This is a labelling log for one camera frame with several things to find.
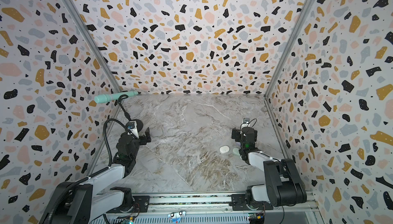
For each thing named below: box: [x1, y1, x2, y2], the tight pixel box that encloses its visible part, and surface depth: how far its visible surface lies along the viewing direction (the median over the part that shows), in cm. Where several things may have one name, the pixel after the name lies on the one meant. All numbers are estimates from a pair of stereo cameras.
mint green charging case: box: [232, 147, 240, 155], surface depth 93 cm
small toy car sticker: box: [167, 210, 187, 223], surface depth 71 cm
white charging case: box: [219, 145, 230, 153], surface depth 94 cm
